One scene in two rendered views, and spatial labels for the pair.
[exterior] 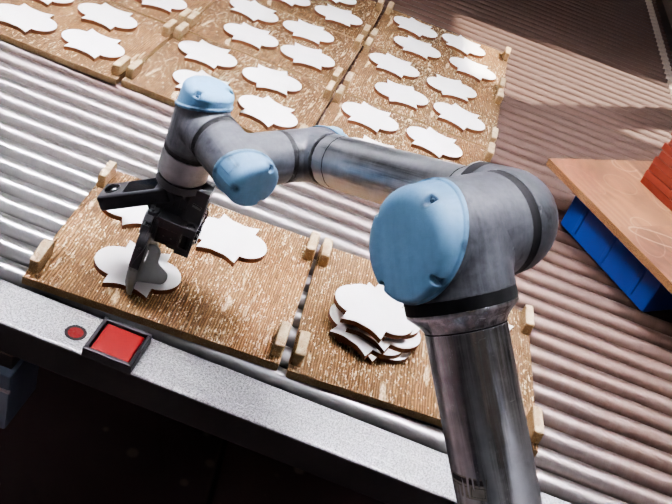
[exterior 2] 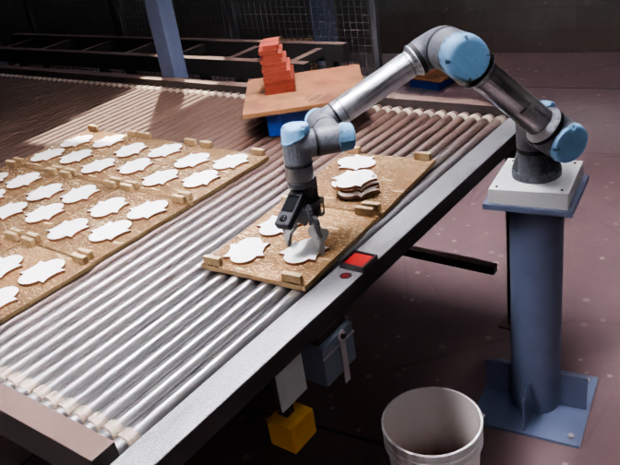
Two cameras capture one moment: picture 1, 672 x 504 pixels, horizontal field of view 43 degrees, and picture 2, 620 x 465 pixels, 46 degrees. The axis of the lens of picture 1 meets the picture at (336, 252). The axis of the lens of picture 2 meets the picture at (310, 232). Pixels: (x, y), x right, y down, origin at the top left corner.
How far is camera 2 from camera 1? 1.63 m
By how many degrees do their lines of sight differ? 44
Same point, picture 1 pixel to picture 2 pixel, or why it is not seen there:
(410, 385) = (394, 184)
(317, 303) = (334, 203)
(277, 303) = (333, 214)
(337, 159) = (352, 102)
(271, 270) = not seen: hidden behind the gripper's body
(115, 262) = (298, 256)
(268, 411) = (404, 224)
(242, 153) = (342, 126)
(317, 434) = (420, 213)
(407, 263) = (475, 62)
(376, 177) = (378, 89)
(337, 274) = not seen: hidden behind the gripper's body
